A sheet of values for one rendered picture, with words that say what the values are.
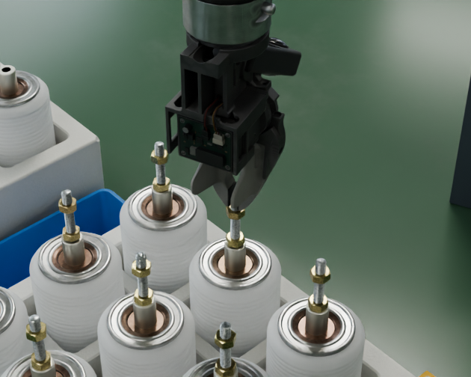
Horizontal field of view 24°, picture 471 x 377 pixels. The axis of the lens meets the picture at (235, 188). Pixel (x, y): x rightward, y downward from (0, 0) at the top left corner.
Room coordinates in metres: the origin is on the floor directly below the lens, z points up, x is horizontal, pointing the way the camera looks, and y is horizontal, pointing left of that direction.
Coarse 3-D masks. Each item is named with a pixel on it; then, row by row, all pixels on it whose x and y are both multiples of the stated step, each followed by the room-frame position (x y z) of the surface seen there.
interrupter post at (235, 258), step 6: (228, 246) 0.80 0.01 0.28; (228, 252) 0.80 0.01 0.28; (234, 252) 0.80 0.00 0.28; (240, 252) 0.80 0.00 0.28; (228, 258) 0.80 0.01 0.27; (234, 258) 0.80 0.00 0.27; (240, 258) 0.80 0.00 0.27; (228, 264) 0.80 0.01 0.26; (234, 264) 0.80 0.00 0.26; (240, 264) 0.80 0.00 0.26; (234, 270) 0.80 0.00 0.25; (240, 270) 0.80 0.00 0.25
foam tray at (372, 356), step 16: (208, 224) 0.94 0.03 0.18; (112, 240) 0.92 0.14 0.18; (208, 240) 0.92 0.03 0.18; (16, 288) 0.84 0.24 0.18; (128, 288) 0.84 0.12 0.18; (288, 288) 0.84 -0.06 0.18; (32, 304) 0.83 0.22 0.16; (48, 336) 0.77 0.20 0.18; (80, 352) 0.75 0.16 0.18; (96, 352) 0.75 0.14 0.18; (208, 352) 0.75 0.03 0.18; (256, 352) 0.75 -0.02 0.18; (368, 352) 0.75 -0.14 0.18; (96, 368) 0.74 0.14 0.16; (368, 368) 0.73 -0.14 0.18; (384, 368) 0.73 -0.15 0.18; (400, 368) 0.73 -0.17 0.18
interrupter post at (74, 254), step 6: (78, 240) 0.81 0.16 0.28; (66, 246) 0.81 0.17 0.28; (72, 246) 0.80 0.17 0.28; (78, 246) 0.81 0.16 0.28; (66, 252) 0.81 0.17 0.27; (72, 252) 0.80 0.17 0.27; (78, 252) 0.81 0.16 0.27; (84, 252) 0.82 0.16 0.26; (66, 258) 0.81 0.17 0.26; (72, 258) 0.80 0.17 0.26; (78, 258) 0.81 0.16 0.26; (84, 258) 0.81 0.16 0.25; (72, 264) 0.80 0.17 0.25; (78, 264) 0.81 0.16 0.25
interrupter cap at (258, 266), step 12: (216, 240) 0.84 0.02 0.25; (252, 240) 0.84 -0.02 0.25; (204, 252) 0.82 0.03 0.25; (216, 252) 0.82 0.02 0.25; (252, 252) 0.82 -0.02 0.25; (264, 252) 0.82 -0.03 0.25; (204, 264) 0.80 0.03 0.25; (216, 264) 0.80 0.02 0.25; (252, 264) 0.81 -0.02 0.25; (264, 264) 0.80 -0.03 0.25; (204, 276) 0.79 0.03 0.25; (216, 276) 0.79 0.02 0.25; (228, 276) 0.79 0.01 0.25; (240, 276) 0.79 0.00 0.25; (252, 276) 0.79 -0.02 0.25; (264, 276) 0.78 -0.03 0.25; (228, 288) 0.77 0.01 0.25; (240, 288) 0.77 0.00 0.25
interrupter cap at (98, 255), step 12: (60, 240) 0.84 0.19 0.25; (84, 240) 0.84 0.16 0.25; (96, 240) 0.84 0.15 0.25; (48, 252) 0.82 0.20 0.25; (60, 252) 0.82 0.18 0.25; (96, 252) 0.82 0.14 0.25; (108, 252) 0.82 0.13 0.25; (48, 264) 0.80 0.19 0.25; (60, 264) 0.81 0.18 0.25; (84, 264) 0.81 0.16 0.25; (96, 264) 0.80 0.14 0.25; (108, 264) 0.80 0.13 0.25; (48, 276) 0.79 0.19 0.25; (60, 276) 0.79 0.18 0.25; (72, 276) 0.79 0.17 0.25; (84, 276) 0.79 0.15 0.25; (96, 276) 0.79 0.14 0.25
